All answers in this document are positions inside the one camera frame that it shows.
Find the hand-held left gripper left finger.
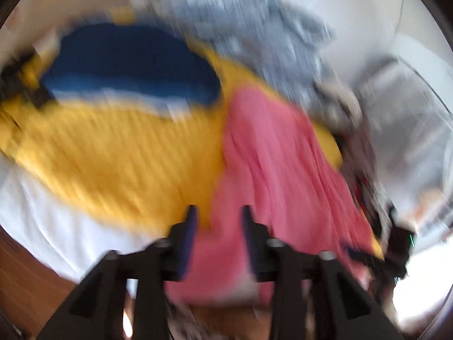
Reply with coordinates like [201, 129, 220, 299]
[37, 205, 198, 340]

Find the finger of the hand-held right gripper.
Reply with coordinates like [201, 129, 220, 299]
[345, 246, 388, 269]

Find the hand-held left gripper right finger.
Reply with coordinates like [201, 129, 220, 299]
[242, 205, 404, 340]

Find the pink gauze garment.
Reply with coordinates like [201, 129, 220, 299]
[166, 88, 383, 307]

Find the red striped garment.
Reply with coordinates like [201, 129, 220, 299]
[354, 177, 376, 215]

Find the yellow textured blanket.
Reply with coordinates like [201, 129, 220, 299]
[0, 7, 384, 259]

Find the brown garment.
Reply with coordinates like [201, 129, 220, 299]
[338, 120, 381, 185]

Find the white bed sheet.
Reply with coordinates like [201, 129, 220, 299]
[0, 156, 170, 284]

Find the blue denim garment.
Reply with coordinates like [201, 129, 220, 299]
[40, 23, 222, 109]

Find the grey floral duvet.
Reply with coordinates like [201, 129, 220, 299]
[152, 0, 362, 124]

